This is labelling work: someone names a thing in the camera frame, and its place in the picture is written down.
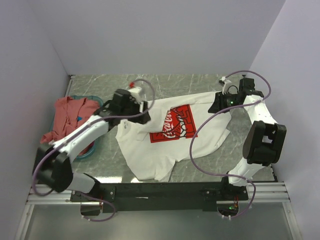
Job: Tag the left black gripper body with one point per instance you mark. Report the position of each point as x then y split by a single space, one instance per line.
133 107

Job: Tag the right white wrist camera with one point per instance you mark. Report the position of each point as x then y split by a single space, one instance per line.
225 83

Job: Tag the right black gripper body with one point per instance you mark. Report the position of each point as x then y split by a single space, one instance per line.
227 101

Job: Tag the black base beam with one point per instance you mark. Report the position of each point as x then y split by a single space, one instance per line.
170 196

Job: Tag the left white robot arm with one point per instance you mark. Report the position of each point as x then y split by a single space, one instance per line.
53 163

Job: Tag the red t-shirt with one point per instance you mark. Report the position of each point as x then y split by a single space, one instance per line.
70 114

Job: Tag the white Coca-Cola t-shirt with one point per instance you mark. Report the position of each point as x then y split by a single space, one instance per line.
152 149

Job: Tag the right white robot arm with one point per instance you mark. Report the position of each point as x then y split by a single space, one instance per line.
264 142

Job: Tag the aluminium frame rail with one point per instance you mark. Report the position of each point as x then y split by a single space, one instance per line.
266 192

